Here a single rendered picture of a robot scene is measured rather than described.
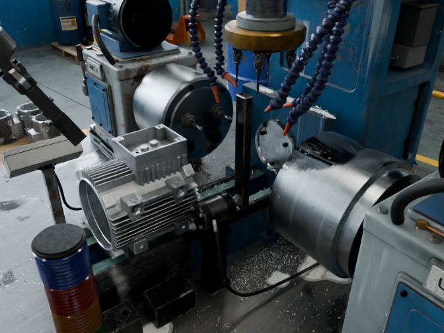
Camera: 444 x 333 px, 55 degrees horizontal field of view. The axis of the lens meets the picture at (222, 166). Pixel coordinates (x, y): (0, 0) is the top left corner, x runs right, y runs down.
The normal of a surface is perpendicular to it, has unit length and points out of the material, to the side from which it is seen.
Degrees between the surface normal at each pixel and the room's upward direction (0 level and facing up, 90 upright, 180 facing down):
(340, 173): 32
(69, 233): 0
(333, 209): 58
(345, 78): 90
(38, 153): 51
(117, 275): 90
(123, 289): 90
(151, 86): 43
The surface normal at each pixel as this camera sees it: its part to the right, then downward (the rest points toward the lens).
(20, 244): 0.00, -0.87
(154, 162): 0.62, 0.40
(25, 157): 0.47, -0.24
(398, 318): -0.80, 0.30
